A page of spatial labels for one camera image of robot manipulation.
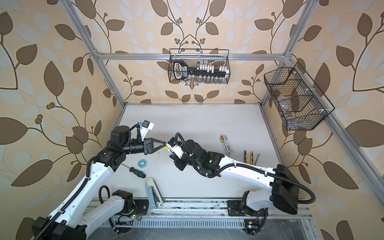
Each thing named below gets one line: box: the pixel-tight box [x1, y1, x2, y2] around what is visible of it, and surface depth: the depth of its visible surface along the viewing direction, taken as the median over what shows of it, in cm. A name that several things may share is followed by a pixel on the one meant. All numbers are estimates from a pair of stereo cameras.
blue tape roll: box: [137, 159, 148, 169], surface depth 91 cm
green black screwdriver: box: [124, 164, 146, 179], surface depth 86 cm
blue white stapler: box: [145, 178, 165, 209], surface depth 78 cm
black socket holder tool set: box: [173, 60, 230, 81], surface depth 85 cm
